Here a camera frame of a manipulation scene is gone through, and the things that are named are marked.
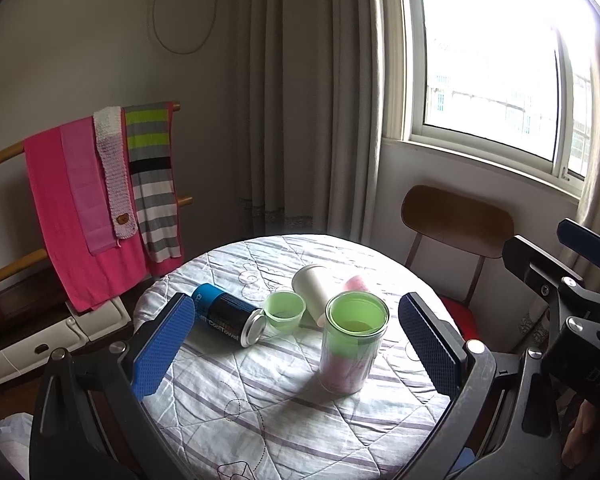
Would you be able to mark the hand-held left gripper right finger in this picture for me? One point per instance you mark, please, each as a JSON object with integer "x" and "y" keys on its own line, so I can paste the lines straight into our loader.
{"x": 430, "y": 347}

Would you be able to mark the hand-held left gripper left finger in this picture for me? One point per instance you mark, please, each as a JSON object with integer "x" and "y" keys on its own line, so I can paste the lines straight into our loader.
{"x": 160, "y": 347}

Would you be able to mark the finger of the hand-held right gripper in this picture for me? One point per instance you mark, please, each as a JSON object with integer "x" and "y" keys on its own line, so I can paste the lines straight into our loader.
{"x": 585, "y": 242}
{"x": 530, "y": 262}

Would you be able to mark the white cup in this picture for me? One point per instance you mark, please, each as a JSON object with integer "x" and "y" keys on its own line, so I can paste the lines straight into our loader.
{"x": 311, "y": 290}

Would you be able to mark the green plastic cup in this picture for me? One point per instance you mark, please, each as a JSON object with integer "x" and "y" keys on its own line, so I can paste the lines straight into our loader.
{"x": 352, "y": 317}

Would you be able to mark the pink plastic cup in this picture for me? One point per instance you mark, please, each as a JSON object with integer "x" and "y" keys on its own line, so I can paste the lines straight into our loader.
{"x": 347, "y": 370}
{"x": 356, "y": 284}

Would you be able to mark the small green cup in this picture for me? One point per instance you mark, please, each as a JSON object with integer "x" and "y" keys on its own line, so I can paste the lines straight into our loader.
{"x": 282, "y": 321}

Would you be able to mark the person's right hand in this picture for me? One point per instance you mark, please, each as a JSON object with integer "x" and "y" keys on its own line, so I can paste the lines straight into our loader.
{"x": 581, "y": 430}

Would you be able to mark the red seat cushion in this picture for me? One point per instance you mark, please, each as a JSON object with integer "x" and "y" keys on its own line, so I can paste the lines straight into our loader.
{"x": 462, "y": 317}

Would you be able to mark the white storage box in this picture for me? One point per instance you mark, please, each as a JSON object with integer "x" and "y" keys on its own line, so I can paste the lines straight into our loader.
{"x": 97, "y": 317}

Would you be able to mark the blue and black can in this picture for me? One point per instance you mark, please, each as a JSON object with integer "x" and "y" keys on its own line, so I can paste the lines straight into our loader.
{"x": 220, "y": 312}

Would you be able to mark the wooden chair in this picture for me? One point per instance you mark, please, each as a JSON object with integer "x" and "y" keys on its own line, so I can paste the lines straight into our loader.
{"x": 455, "y": 215}

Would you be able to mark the clear glass jar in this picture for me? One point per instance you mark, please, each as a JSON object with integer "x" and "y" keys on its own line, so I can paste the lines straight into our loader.
{"x": 337, "y": 382}

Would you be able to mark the round table with quilted cloth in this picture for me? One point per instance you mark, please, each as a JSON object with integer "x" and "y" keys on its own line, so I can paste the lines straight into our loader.
{"x": 260, "y": 410}

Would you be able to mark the dark wooden cabinet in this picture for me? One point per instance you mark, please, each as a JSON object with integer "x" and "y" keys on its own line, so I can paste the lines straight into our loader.
{"x": 25, "y": 305}

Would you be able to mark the striped knitted scarf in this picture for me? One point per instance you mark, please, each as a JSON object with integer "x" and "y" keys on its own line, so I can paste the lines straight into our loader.
{"x": 152, "y": 185}

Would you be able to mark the bright pink towel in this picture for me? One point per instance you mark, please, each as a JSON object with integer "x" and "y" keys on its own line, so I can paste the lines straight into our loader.
{"x": 55, "y": 220}

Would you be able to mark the light pink towel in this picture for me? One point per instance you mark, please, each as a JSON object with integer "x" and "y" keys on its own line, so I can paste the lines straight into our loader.
{"x": 87, "y": 185}

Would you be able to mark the pink knitted scarf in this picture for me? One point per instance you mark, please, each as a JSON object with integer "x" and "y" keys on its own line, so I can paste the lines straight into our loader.
{"x": 115, "y": 175}

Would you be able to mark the white framed window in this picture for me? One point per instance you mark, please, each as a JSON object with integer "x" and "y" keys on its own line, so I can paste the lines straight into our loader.
{"x": 490, "y": 60}

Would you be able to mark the wooden towel rack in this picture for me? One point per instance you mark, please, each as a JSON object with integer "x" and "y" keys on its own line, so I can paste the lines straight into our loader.
{"x": 0, "y": 156}

